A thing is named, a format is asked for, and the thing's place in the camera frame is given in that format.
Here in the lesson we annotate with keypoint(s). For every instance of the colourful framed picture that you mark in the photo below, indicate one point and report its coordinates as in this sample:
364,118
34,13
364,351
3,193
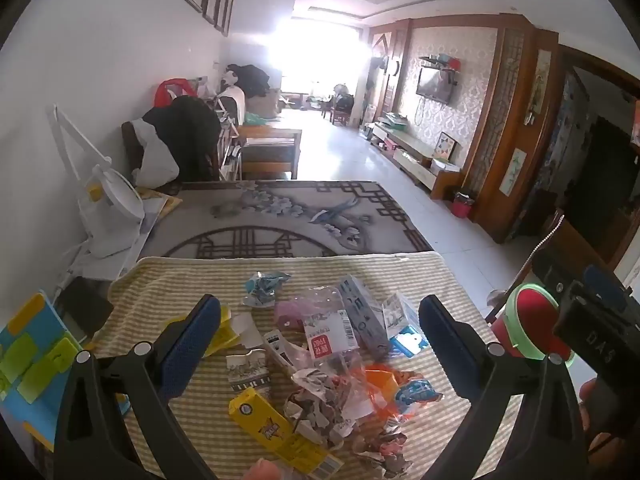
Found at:
445,146

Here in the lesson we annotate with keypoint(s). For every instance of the torn wrapper scraps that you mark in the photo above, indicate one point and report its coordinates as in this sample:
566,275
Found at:
387,450

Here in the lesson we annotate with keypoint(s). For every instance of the blue and orange wrapper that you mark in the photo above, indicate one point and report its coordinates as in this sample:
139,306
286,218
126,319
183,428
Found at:
417,392

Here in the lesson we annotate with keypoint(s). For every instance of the yellow striped mat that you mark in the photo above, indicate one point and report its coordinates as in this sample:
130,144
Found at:
320,270

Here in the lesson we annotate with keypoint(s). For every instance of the short wall scroll picture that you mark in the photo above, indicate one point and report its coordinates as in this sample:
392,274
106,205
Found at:
512,172

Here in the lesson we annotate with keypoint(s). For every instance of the metal folding rack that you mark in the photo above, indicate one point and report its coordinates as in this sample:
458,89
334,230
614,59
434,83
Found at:
231,140

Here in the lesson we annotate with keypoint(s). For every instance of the yellow cardboard box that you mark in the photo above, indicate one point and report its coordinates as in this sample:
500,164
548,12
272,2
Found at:
270,425

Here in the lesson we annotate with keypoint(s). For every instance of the long wall scroll picture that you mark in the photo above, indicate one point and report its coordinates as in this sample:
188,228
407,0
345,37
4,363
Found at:
540,82

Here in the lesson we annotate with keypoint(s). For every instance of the wall shelf with items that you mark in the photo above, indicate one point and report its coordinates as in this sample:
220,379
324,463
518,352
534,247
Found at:
442,62

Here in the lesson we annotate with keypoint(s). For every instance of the wooden chair with jacket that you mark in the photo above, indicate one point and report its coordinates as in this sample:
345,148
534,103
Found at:
129,145

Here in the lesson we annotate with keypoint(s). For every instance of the yellow cardboard sheets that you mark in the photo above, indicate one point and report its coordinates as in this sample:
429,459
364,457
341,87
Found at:
160,205

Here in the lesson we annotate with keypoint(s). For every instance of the wooden wall partition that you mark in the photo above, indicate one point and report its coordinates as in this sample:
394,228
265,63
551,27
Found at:
510,125

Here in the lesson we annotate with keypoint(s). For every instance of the white desk lamp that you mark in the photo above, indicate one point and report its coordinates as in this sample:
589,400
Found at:
112,210

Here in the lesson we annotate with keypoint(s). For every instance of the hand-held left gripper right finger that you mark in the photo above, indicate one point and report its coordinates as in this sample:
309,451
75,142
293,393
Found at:
447,345

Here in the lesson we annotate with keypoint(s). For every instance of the white plastic bag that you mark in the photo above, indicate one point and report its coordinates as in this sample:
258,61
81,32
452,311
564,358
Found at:
155,157

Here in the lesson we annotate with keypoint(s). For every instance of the pile of black clothes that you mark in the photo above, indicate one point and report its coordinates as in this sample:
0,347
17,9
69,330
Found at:
250,80

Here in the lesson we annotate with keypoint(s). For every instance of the wooden dining chairs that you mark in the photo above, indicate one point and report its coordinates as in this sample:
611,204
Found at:
341,110

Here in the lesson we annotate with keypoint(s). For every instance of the black jacket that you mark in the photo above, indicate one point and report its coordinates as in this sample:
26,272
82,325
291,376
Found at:
187,135

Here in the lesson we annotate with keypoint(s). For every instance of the black and white paper piece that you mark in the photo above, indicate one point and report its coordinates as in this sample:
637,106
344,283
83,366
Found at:
247,370

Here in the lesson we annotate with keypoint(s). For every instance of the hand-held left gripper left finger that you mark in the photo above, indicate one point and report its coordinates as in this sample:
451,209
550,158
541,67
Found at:
192,340

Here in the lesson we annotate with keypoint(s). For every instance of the red bag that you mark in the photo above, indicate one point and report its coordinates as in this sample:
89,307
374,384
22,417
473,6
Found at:
170,90

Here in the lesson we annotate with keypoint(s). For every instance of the low television cabinet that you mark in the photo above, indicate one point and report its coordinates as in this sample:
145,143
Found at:
415,157

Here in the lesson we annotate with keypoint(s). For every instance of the person's right hand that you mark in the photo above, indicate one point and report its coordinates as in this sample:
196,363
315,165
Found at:
589,394

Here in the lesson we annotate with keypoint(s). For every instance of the light blue carton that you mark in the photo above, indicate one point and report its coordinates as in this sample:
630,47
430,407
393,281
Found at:
362,315

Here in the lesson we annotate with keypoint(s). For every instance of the grey patterned rug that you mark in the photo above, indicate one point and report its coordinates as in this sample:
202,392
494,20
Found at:
280,220

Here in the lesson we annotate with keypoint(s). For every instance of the blue crumpled wrapper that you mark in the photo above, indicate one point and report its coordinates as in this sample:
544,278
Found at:
265,287

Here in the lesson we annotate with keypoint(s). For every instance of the red bin with green rim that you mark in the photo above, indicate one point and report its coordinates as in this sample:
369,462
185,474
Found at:
530,317

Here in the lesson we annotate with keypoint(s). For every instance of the small red floor bin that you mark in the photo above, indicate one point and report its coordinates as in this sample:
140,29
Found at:
463,206

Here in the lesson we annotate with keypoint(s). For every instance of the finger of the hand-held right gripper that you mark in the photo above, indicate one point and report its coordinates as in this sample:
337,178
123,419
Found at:
605,282

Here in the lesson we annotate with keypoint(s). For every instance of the yellow wrapper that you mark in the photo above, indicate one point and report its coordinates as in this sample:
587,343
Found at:
224,332

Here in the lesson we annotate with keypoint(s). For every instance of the pink plastic bag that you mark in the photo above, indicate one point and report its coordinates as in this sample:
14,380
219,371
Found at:
310,310

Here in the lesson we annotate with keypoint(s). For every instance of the wall television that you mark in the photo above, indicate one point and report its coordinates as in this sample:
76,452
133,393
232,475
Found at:
434,85

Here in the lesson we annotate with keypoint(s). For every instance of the small white picture carton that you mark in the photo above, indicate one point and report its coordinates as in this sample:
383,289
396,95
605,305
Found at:
400,312

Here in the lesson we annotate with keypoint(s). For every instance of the white paper scrap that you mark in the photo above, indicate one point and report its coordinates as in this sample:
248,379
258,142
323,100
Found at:
247,327

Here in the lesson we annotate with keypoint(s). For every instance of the blue yellow green plastic board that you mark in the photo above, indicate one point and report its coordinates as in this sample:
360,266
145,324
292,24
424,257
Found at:
30,360

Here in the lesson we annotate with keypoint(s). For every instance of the blue plastic piece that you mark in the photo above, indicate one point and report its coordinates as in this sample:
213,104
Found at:
407,340

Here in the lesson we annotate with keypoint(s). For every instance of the wooden sofa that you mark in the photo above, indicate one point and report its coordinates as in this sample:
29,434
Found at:
270,152

